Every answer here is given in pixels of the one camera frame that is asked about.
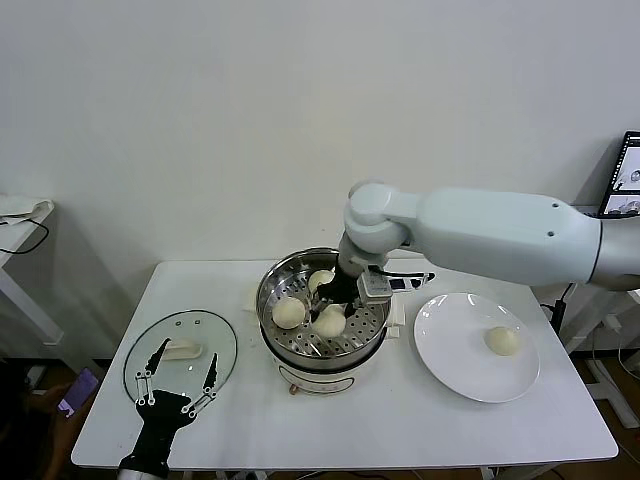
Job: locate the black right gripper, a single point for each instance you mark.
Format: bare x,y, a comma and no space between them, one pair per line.
340,290

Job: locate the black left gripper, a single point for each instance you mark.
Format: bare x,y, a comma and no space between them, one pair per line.
160,411

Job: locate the white steamed baozi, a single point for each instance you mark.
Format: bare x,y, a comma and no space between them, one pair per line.
320,279
289,312
330,325
501,341

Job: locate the purple smartphone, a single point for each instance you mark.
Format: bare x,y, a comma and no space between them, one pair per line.
79,392

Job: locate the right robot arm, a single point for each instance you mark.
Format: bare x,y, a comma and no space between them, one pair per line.
500,230

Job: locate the stainless steel steamer basket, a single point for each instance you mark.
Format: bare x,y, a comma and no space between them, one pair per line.
367,320

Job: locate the bystander hand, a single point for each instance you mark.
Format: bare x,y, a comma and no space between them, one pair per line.
50,400

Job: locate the white electric cooker base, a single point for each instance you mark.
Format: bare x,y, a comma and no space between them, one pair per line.
315,380

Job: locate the white round plate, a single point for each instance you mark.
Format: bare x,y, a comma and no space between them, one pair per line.
440,340

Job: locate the white side table with cloth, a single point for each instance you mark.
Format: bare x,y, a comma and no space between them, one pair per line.
15,237

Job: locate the white cloth bag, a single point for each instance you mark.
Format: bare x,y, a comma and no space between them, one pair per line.
25,207

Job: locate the short black pole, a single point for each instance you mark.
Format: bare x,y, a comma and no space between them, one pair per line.
559,320

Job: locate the white power adapter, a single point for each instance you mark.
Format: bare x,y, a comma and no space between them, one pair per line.
612,323

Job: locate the open grey laptop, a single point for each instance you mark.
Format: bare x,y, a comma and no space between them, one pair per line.
625,175

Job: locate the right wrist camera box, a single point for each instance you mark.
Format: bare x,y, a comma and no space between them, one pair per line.
375,290

